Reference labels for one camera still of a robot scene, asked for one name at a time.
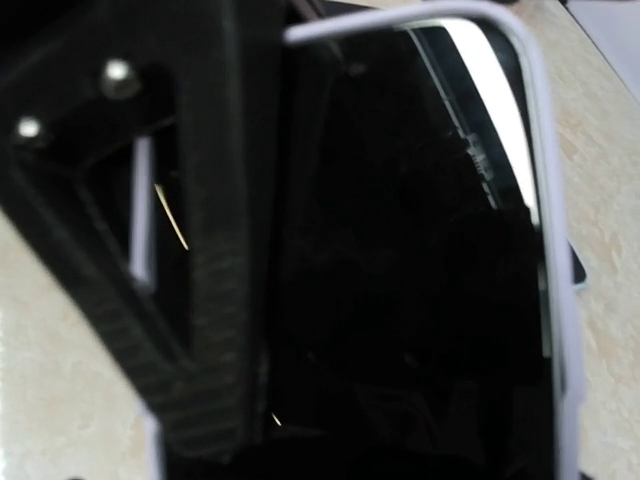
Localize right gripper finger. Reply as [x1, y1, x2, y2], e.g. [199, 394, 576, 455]
[1, 1, 285, 458]

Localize lilac phone case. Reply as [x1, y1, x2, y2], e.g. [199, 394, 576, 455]
[127, 0, 586, 480]

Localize black phone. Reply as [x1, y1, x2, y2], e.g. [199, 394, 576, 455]
[569, 244, 587, 291]
[154, 14, 555, 479]

